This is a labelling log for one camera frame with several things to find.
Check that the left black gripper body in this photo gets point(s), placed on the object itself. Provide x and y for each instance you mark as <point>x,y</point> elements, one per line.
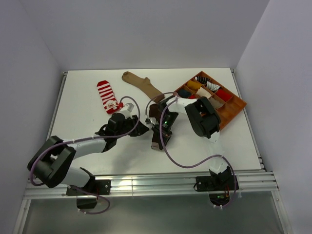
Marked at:
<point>128,124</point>

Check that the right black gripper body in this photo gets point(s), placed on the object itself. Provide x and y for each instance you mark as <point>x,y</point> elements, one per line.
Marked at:
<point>166,124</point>

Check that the brown striped cuff sock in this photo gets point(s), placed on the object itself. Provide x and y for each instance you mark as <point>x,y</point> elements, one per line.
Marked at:
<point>154,112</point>

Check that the tan beige sock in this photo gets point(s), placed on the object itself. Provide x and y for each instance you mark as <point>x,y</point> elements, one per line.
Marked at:
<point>144,84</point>

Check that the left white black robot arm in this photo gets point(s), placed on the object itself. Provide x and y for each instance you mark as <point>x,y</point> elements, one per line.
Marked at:
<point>51,165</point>

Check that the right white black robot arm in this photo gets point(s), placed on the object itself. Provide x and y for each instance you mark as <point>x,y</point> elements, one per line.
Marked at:
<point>205,123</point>

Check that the red white striped santa sock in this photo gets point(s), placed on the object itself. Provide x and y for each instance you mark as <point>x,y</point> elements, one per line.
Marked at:
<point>108,99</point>

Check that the dark teal rolled sock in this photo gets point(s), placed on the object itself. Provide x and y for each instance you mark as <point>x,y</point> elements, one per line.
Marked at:
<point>184,93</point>

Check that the mustard yellow rolled sock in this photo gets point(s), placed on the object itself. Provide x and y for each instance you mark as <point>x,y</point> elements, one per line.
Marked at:
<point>193,85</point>

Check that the cream rolled sock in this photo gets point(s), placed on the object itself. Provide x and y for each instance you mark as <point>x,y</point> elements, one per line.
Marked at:
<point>203,93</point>

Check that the grey rolled sock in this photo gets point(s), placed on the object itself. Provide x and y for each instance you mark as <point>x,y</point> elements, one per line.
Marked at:
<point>215,103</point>

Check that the orange compartment organizer tray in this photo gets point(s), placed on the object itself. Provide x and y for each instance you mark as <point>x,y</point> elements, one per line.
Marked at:
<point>229,110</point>

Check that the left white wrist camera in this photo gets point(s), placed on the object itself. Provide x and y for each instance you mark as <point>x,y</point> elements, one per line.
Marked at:
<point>126,110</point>

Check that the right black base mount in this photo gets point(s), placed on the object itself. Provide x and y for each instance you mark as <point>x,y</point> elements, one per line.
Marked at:
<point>218,187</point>

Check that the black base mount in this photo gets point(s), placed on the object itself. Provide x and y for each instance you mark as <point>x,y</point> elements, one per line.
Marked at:
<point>97,189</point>
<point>218,187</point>

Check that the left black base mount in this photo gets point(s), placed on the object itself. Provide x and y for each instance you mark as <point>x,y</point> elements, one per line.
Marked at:
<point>97,189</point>

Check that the aluminium frame rail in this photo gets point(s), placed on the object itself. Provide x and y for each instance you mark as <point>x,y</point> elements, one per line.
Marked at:
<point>147,200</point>

